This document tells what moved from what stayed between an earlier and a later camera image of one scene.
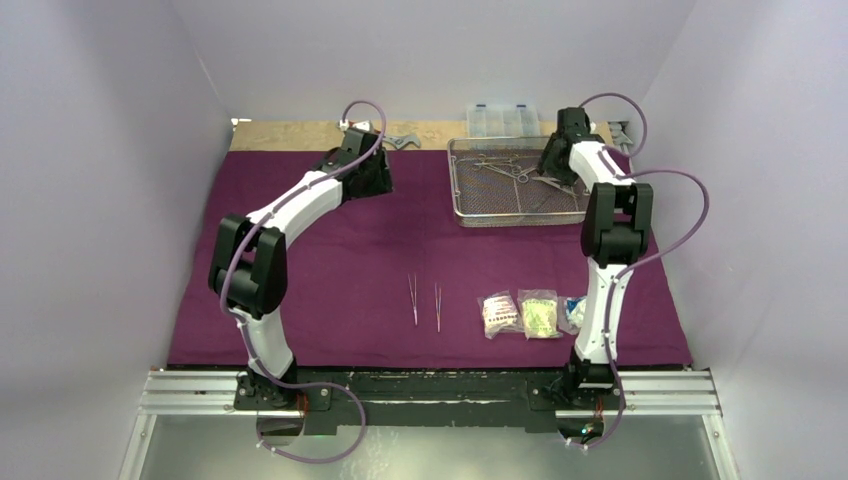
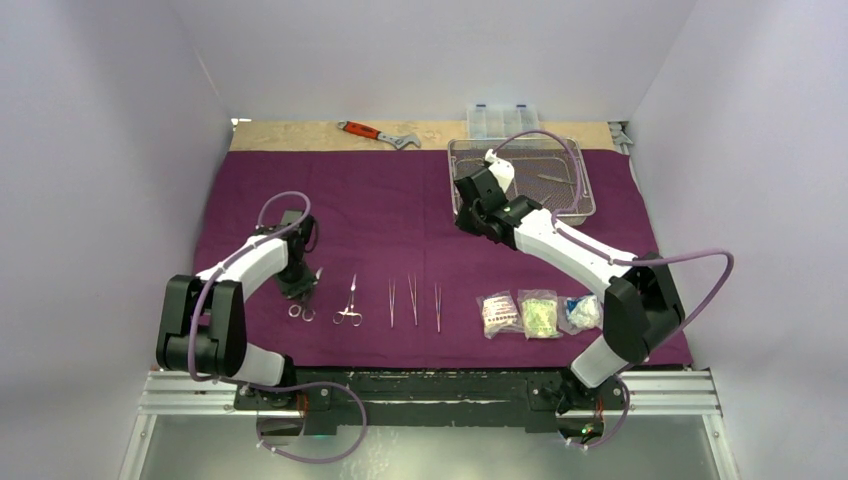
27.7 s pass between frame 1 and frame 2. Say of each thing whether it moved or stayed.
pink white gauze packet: stayed
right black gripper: moved
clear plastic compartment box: stayed
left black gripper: moved
